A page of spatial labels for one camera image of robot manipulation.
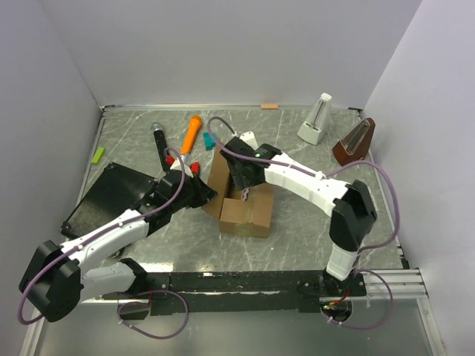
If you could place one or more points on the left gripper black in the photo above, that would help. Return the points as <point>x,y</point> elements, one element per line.
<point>204,193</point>

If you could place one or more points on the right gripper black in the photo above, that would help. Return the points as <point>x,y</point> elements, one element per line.
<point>240,184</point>

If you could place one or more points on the brown cardboard express box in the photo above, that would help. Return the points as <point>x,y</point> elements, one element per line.
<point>251,218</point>

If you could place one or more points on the red black utility knife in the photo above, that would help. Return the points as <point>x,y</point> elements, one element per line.
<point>195,169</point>

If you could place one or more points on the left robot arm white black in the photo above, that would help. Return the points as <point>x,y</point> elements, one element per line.
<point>59,277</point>

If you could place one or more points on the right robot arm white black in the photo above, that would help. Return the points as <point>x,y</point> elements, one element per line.
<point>349,205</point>

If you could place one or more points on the purple black striped sponge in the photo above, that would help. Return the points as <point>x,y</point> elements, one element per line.
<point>245,194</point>

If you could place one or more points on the teal plastic block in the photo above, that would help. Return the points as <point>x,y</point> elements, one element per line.
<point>208,141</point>

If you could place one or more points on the orange tape piece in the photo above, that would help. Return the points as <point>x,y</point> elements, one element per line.
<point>269,107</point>

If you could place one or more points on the black microphone silver head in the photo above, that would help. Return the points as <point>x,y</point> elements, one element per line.
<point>160,141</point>

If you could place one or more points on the white metronome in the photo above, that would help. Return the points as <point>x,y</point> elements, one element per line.
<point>316,124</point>

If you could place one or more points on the black speaker case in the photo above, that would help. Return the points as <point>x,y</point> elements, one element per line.
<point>116,189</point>

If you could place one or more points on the green plastic block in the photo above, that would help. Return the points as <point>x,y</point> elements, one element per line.
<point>96,158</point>

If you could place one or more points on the brown wooden metronome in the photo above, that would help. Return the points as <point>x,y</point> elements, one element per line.
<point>356,144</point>

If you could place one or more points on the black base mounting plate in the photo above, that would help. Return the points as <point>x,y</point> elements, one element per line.
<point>252,291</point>

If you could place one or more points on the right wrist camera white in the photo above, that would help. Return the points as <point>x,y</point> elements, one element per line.
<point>249,138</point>

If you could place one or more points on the aluminium rail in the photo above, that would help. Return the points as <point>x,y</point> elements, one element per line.
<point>403,283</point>

